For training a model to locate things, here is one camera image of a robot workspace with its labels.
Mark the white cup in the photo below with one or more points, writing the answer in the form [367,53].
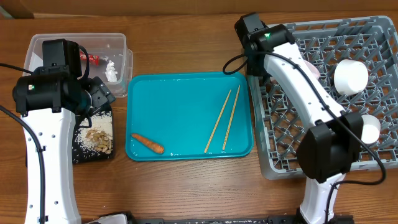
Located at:
[371,129]

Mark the teal serving tray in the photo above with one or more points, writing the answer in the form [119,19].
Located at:
[178,111]

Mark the white bowl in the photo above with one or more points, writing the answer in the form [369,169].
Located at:
[350,77]

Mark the nut shell food scraps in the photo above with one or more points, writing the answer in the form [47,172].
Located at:
[99,141]

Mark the spilled white rice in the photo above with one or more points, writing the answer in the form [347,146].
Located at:
[102,122]

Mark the black rectangular tray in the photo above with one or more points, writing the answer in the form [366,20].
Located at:
[78,156]

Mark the orange carrot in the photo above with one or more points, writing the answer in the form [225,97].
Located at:
[153,146]

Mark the wooden chopstick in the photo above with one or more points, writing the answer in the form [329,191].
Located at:
[217,122]
[231,118]

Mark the white tissue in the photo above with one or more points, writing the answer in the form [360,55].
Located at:
[111,73]

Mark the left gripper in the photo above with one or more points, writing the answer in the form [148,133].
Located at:
[101,94]

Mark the clear plastic waste bin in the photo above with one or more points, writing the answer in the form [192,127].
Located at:
[108,46]

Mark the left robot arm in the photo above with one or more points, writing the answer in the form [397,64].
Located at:
[51,102]

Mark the red snack wrapper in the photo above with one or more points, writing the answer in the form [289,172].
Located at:
[93,59]

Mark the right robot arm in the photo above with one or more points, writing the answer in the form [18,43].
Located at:
[332,136]

